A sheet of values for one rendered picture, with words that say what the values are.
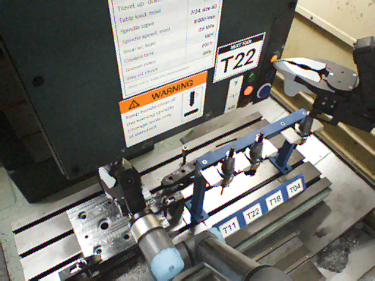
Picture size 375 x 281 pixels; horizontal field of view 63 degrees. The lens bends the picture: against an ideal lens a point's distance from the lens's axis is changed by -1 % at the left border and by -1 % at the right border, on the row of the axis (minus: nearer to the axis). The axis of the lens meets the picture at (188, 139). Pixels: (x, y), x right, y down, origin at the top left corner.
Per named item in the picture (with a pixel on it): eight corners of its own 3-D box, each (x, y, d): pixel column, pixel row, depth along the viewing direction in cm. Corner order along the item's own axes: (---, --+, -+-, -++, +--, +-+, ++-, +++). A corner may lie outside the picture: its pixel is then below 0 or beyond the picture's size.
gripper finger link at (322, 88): (291, 85, 55) (340, 103, 52) (294, 79, 54) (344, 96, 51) (298, 72, 57) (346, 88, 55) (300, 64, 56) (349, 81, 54)
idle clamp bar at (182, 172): (215, 166, 135) (217, 157, 130) (166, 196, 124) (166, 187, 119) (208, 158, 137) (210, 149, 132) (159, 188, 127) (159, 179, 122)
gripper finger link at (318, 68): (267, 82, 62) (313, 98, 60) (275, 57, 58) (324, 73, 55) (272, 73, 64) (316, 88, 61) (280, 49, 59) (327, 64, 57)
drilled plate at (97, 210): (169, 230, 111) (169, 225, 107) (92, 273, 100) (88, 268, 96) (140, 183, 123) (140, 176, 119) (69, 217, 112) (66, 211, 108)
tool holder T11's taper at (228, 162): (227, 159, 97) (231, 145, 92) (238, 167, 95) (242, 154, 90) (217, 166, 95) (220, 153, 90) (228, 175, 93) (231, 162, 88)
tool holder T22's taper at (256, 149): (255, 145, 101) (261, 132, 96) (265, 154, 98) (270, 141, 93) (245, 151, 99) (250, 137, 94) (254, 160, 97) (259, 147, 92)
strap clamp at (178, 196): (184, 210, 120) (185, 191, 109) (154, 227, 115) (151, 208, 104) (179, 203, 122) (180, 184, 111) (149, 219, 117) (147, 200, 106)
